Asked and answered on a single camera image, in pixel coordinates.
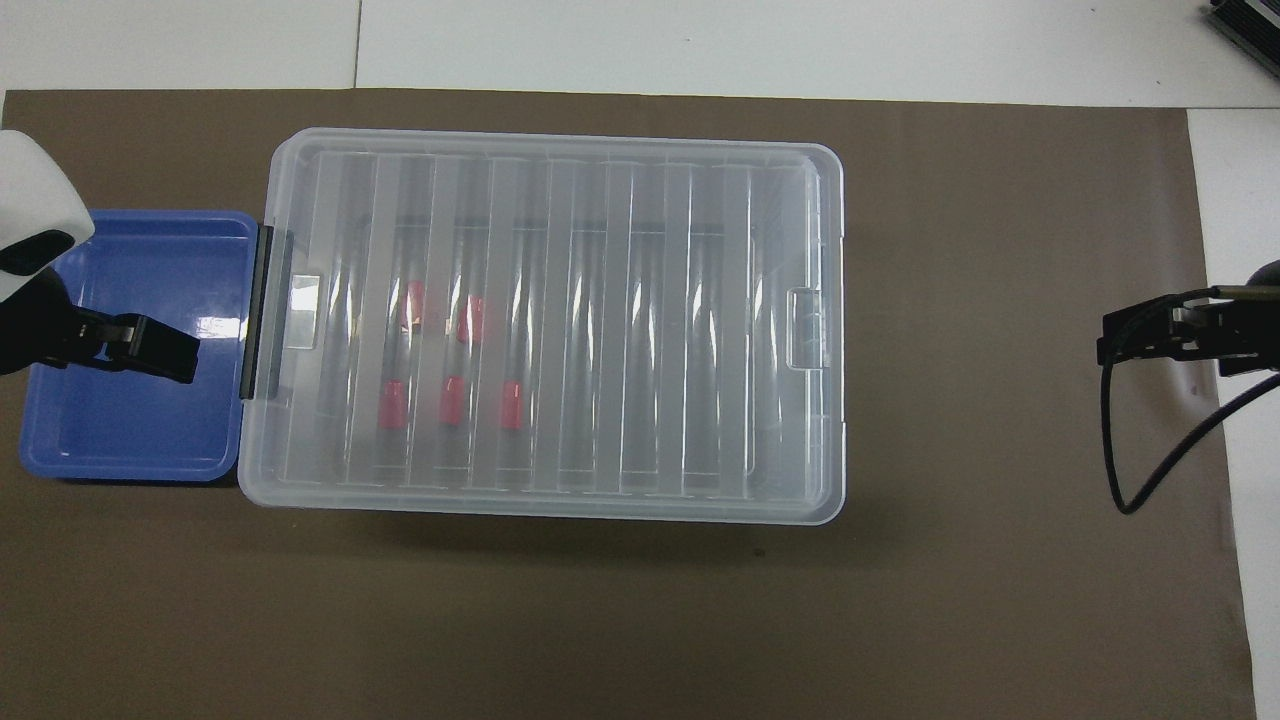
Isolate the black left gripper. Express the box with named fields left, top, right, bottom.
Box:
left=0, top=275, right=199, bottom=385

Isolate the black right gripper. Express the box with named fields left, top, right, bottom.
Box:
left=1098, top=288, right=1280, bottom=379

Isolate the clear ribbed plastic lid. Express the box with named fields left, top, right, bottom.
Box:
left=238, top=128, right=846, bottom=525

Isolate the blue plastic tray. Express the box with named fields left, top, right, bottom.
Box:
left=18, top=208, right=261, bottom=485

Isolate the black box latch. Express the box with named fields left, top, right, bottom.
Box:
left=244, top=227, right=294, bottom=401

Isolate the clear plastic storage box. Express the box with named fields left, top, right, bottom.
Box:
left=238, top=128, right=846, bottom=525

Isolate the dark grey finned device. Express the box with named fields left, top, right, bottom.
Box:
left=1204, top=0, right=1280, bottom=53

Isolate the brown paper table mat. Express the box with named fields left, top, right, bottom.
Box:
left=0, top=88, right=1257, bottom=720

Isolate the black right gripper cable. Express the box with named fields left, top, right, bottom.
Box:
left=1098, top=286, right=1280, bottom=517

